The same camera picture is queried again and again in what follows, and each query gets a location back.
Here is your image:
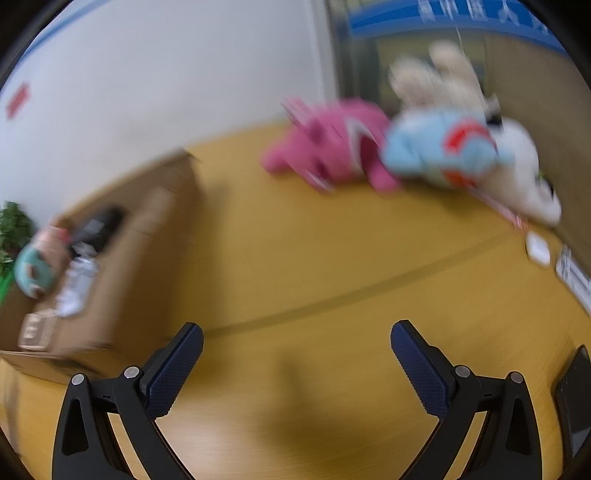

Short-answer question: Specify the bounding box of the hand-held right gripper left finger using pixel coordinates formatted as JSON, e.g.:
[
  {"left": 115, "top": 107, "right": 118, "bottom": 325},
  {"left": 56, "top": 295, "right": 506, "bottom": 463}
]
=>
[{"left": 52, "top": 322, "right": 205, "bottom": 480}]

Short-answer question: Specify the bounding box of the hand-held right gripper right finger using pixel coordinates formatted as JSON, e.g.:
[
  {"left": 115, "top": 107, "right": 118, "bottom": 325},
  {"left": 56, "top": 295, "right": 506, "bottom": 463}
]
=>
[{"left": 390, "top": 319, "right": 542, "bottom": 480}]

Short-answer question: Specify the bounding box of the brown cardboard box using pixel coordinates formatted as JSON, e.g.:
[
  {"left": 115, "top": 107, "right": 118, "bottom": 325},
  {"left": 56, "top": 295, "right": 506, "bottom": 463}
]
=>
[{"left": 0, "top": 148, "right": 204, "bottom": 384}]

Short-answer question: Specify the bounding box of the white charger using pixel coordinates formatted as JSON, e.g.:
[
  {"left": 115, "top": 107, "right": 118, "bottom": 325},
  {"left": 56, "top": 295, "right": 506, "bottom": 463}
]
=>
[{"left": 525, "top": 232, "right": 551, "bottom": 267}]

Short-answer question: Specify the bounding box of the wooden desktop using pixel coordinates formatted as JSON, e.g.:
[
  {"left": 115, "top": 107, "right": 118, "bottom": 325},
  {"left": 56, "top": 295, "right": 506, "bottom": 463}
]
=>
[{"left": 0, "top": 122, "right": 591, "bottom": 480}]

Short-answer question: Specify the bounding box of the black smartphone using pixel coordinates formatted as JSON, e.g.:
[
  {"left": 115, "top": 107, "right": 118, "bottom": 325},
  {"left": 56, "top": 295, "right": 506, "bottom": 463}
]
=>
[{"left": 553, "top": 344, "right": 591, "bottom": 462}]

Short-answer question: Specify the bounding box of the black rectangular box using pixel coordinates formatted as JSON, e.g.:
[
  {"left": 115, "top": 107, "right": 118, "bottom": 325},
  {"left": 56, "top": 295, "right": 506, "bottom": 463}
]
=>
[{"left": 69, "top": 207, "right": 125, "bottom": 252}]

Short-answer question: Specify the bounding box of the pig plush toy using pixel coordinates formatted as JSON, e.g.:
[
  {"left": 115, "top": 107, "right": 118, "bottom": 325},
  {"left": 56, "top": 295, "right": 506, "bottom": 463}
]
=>
[{"left": 14, "top": 222, "right": 70, "bottom": 296}]

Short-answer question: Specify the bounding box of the white rectangular device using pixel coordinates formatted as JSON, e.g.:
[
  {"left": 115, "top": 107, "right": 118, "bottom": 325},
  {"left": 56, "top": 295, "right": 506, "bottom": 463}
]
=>
[{"left": 555, "top": 247, "right": 591, "bottom": 315}]

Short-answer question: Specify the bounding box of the white plush toy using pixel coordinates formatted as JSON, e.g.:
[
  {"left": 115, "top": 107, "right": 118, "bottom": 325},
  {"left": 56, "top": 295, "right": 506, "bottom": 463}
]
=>
[{"left": 480, "top": 115, "right": 563, "bottom": 227}]

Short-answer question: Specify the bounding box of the green potted plant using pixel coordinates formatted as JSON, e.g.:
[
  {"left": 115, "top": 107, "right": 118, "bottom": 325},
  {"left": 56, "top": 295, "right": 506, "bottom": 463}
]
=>
[{"left": 0, "top": 200, "right": 35, "bottom": 273}]

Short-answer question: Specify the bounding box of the light blue plush toy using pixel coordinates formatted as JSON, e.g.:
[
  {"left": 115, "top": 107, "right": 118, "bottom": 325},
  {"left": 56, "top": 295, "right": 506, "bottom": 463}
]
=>
[{"left": 381, "top": 108, "right": 515, "bottom": 190}]

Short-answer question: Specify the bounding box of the pink plush toy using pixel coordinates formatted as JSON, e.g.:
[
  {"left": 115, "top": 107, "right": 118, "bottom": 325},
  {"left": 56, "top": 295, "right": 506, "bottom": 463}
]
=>
[{"left": 261, "top": 97, "right": 402, "bottom": 195}]

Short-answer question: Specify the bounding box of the beige plush toy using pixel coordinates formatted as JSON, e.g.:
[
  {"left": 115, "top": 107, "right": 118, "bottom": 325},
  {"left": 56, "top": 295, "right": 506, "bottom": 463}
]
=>
[{"left": 388, "top": 41, "right": 490, "bottom": 116}]

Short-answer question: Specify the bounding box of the red wall sign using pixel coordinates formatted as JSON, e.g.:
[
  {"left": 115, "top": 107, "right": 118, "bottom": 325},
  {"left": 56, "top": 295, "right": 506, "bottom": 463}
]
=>
[{"left": 6, "top": 82, "right": 32, "bottom": 118}]

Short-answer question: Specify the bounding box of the blue wall banner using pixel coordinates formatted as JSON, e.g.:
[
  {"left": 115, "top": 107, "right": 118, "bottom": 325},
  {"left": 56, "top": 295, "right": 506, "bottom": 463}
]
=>
[{"left": 348, "top": 0, "right": 568, "bottom": 44}]

